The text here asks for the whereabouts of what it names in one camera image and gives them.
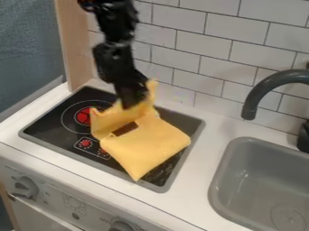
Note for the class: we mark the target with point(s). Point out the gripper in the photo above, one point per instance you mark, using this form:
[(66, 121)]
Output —
[(117, 67)]

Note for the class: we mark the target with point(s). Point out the yellow cloth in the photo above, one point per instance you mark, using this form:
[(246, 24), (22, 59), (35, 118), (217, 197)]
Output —
[(145, 140)]

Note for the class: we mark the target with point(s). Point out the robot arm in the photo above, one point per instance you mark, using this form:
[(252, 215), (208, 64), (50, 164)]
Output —
[(114, 21)]

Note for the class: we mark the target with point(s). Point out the toy stove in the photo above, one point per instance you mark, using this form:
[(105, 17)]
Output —
[(60, 120)]

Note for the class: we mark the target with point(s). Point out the tap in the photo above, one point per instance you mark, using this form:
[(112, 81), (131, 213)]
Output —
[(277, 90)]

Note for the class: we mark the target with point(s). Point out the toy sink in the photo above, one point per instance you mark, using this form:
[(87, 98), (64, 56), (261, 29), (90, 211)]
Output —
[(263, 186)]

